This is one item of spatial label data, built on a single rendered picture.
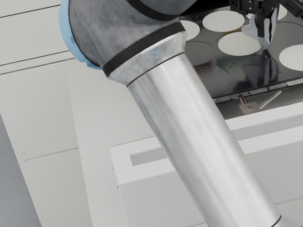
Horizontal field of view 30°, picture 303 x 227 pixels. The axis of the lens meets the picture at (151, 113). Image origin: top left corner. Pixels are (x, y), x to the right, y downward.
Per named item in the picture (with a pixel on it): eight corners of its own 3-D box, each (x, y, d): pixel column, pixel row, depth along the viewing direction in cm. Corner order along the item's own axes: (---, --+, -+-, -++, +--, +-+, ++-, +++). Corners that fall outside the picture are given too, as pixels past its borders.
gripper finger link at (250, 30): (245, 44, 127) (245, 7, 121) (270, 50, 124) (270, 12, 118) (239, 51, 125) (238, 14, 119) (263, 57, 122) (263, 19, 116)
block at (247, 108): (239, 116, 111) (238, 104, 109) (255, 112, 112) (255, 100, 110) (253, 142, 105) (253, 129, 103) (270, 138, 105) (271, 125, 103)
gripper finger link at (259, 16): (263, 29, 122) (263, -8, 117) (270, 30, 121) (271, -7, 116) (253, 39, 119) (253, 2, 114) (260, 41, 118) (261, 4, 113)
